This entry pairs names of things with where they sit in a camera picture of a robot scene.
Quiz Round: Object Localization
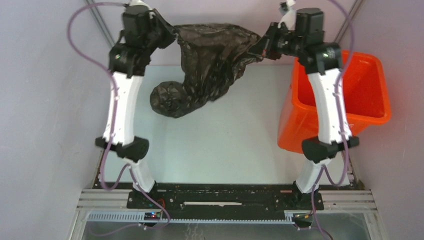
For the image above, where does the grey cable duct strip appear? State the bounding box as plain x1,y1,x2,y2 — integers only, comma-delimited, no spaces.
86,211,295,225

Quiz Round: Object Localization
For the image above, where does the black plastic trash bag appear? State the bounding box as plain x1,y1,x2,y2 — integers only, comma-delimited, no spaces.
149,23,263,119

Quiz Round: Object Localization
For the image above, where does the aluminium frame rail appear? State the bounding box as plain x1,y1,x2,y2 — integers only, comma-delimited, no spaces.
77,189,378,213

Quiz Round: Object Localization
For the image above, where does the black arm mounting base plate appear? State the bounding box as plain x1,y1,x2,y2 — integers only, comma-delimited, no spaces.
126,183,324,221

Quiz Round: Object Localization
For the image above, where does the orange plastic trash bin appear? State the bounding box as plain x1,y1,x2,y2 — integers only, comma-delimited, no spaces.
277,52,392,154

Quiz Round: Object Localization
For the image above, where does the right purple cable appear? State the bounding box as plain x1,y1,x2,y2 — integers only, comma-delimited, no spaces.
296,0,356,240

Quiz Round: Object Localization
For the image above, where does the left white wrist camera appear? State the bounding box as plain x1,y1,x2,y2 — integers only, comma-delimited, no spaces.
128,0,152,10

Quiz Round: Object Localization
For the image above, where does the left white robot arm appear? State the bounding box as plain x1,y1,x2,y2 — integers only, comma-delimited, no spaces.
95,0,177,208

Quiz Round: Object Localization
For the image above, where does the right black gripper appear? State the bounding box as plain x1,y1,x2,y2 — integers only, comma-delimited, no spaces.
246,22,304,62

